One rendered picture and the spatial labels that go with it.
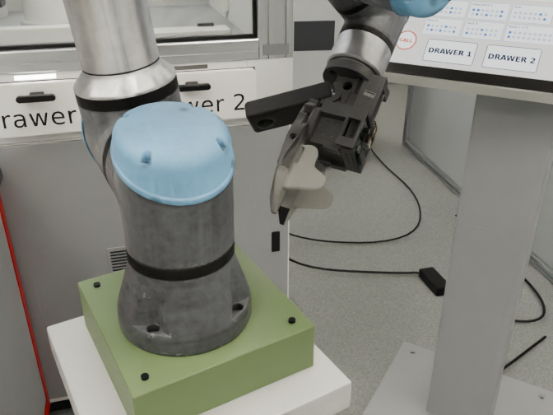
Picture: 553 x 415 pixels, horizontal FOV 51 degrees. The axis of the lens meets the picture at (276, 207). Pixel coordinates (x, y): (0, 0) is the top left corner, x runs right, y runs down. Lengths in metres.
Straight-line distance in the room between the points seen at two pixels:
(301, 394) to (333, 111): 0.33
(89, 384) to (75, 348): 0.07
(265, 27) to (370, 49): 0.60
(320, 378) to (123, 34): 0.43
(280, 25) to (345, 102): 0.62
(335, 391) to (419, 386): 1.09
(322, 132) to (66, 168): 0.78
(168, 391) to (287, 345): 0.14
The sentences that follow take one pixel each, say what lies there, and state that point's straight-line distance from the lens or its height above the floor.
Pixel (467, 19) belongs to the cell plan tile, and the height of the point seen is 1.06.
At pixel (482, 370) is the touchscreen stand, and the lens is 1.54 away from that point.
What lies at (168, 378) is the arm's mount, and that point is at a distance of 0.61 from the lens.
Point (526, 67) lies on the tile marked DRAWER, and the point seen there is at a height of 0.99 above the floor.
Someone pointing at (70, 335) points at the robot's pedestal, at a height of 0.76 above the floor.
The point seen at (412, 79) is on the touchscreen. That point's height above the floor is 0.95.
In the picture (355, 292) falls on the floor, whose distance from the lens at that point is 2.15.
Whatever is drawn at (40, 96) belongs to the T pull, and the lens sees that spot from 1.26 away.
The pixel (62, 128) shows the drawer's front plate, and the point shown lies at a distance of 1.31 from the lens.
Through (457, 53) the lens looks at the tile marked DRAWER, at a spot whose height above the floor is 1.00.
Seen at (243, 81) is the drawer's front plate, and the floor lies 0.90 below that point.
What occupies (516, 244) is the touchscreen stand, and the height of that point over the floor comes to 0.60.
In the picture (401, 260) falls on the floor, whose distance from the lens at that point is 2.37.
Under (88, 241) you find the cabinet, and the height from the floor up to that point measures 0.54.
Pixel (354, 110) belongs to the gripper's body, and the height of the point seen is 1.03.
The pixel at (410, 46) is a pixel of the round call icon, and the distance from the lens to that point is 1.18.
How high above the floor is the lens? 1.23
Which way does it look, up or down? 27 degrees down
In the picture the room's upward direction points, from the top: straight up
